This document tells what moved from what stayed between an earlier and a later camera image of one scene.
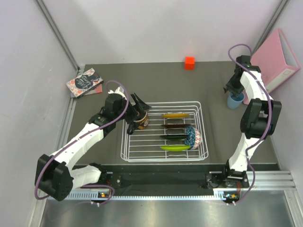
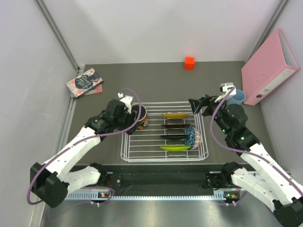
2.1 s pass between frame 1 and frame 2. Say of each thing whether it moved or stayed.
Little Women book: stayed
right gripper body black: moved
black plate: stayed
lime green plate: stayed
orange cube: stayed
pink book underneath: stayed
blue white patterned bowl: stayed
